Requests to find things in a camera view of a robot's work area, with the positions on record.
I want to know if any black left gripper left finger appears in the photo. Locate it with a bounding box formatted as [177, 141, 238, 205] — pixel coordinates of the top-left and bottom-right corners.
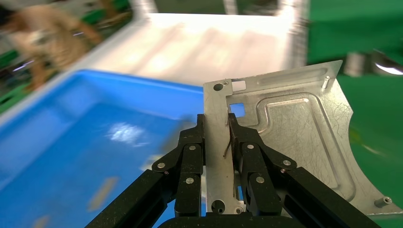
[85, 114, 207, 228]

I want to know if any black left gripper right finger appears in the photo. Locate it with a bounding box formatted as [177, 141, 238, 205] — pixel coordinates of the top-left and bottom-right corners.
[227, 113, 374, 228]

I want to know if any stamped silver metal plate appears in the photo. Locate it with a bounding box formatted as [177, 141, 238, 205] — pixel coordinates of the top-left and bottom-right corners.
[203, 59, 403, 218]

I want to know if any beige tape strip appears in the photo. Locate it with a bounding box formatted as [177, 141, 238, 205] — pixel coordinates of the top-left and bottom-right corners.
[87, 176, 119, 212]

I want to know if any white ribbed metal shelf board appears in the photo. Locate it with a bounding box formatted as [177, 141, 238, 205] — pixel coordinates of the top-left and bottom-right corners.
[0, 12, 307, 126]

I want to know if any large blue plastic bin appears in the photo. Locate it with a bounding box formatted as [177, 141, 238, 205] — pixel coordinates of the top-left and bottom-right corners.
[0, 69, 246, 228]

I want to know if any large green table cloth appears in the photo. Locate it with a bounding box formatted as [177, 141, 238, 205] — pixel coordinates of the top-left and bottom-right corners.
[336, 74, 403, 228]

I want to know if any pale yellow fabric bundle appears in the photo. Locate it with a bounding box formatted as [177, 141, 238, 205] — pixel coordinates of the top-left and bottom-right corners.
[0, 4, 103, 92]

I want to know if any white perforated rack post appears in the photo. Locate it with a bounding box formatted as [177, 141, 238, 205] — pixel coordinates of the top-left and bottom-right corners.
[283, 0, 308, 64]

